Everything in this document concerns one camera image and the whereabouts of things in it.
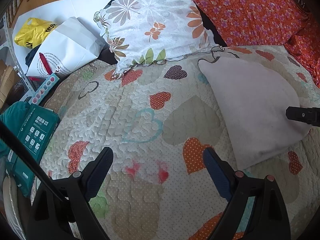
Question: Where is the white paper bag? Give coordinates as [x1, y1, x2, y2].
[26, 17, 104, 78]

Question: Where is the white metal shelf rack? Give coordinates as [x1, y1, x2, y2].
[1, 12, 35, 101]

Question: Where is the heart-patterned quilted bedspread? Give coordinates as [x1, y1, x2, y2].
[40, 46, 319, 239]

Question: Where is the red floral pillow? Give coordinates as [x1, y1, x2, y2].
[193, 0, 309, 47]

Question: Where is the white floral pillow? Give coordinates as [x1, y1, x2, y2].
[93, 0, 216, 78]

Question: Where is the yellow plastic bag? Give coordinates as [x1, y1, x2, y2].
[14, 17, 58, 49]

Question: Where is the black cable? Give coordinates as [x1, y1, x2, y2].
[0, 121, 71, 205]

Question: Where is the light blue patterned box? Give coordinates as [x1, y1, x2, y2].
[28, 73, 60, 105]

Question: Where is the teal cardboard box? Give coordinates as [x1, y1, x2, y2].
[1, 101, 60, 198]

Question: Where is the pale pink garment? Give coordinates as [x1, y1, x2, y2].
[198, 57, 311, 170]

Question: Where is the red floral blanket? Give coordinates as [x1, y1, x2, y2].
[284, 15, 320, 88]

